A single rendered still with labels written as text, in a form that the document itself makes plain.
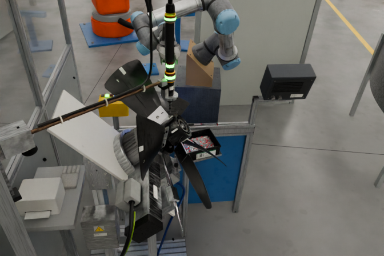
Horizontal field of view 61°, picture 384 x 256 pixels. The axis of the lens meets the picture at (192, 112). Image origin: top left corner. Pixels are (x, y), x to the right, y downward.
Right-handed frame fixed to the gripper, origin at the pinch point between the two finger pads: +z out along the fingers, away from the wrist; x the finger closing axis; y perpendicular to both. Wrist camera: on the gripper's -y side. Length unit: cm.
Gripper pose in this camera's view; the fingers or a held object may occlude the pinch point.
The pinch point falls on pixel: (170, 56)
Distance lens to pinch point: 128.7
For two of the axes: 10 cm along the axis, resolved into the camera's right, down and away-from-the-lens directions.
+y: -0.4, 8.1, 5.8
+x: -9.9, 0.3, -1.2
